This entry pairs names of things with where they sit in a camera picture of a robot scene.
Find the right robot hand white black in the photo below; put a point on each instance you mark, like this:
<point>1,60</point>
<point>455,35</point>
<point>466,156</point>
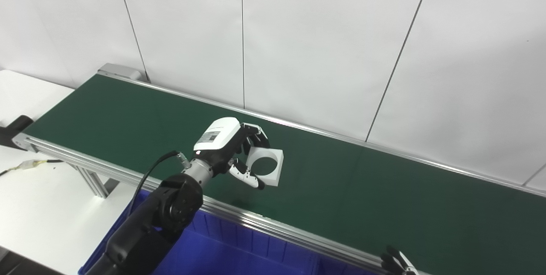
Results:
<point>396,264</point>

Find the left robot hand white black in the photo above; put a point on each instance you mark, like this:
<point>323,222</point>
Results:
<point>217,138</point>

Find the white square part round hole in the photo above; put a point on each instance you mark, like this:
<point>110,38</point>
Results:
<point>277,168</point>

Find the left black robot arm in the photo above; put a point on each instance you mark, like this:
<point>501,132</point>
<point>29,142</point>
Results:
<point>162,215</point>

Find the aluminium conveyor leg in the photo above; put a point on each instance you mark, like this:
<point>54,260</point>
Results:
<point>96,183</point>

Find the black conveyor motor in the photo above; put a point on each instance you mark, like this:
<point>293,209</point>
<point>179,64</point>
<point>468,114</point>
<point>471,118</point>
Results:
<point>15,132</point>

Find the green conveyor belt aluminium frame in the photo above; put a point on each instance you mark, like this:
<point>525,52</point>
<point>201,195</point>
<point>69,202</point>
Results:
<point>384,189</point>

